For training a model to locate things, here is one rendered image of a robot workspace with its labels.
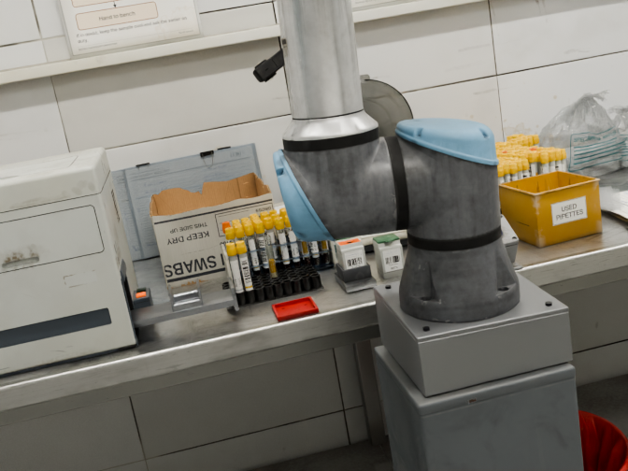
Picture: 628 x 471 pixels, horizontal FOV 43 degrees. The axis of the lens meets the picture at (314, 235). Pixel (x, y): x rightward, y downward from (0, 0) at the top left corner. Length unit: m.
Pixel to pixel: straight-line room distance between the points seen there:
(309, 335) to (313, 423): 0.85
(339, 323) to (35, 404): 0.49
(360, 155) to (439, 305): 0.20
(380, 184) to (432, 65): 1.09
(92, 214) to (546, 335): 0.69
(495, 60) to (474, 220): 1.13
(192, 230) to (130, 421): 0.67
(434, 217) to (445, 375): 0.19
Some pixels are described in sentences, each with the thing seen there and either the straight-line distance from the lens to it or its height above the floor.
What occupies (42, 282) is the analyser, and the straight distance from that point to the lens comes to 1.28.
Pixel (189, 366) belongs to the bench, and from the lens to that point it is 1.28.
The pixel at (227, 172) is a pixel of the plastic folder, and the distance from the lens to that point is 1.87.
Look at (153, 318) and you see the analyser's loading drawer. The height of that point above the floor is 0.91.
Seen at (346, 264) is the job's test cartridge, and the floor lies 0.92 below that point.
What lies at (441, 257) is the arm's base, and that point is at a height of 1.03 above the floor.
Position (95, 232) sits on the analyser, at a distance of 1.26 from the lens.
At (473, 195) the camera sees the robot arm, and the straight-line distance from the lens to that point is 0.93.
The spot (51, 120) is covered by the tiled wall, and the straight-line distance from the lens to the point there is 1.88.
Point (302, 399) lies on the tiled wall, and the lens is 2.08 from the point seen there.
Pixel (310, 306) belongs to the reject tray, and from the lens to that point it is 1.31.
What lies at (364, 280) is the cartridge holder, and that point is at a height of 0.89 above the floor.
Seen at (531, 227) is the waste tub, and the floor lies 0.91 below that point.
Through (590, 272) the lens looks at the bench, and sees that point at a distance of 1.43.
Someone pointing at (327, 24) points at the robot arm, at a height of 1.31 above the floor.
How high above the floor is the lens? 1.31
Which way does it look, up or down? 14 degrees down
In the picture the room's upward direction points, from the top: 10 degrees counter-clockwise
